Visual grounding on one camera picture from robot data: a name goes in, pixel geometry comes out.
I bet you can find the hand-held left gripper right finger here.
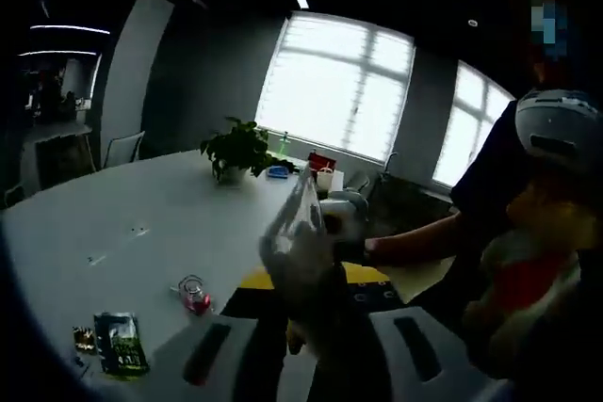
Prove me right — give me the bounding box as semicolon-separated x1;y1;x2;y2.
319;264;496;402

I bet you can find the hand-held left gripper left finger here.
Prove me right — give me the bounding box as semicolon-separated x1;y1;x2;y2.
153;265;289;402

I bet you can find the white skincare tube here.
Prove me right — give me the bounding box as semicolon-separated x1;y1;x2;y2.
260;164;343;328

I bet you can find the tall red-collared skincare bottle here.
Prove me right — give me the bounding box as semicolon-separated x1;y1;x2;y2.
170;273;213;317

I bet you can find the green skincare sachet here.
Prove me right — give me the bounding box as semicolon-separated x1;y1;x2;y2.
92;311;151;378

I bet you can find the gold skincare sachet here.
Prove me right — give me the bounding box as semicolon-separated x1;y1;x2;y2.
72;325;99;355

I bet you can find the person's right hand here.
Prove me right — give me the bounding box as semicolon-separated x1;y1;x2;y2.
363;235;402;268

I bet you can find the white cup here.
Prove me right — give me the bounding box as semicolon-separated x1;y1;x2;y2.
315;167;336;192

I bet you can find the red box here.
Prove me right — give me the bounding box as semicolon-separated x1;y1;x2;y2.
308;150;338;172

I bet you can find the bright window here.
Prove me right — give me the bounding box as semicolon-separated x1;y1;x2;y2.
253;10;416;164
432;60;518;189

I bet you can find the potted green plant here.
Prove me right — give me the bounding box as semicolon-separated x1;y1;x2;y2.
200;116;273;185

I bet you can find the grey chest device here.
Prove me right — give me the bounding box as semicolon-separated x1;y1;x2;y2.
514;88;603;175

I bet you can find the white frame chair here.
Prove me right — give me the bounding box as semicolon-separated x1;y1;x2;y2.
102;130;147;171

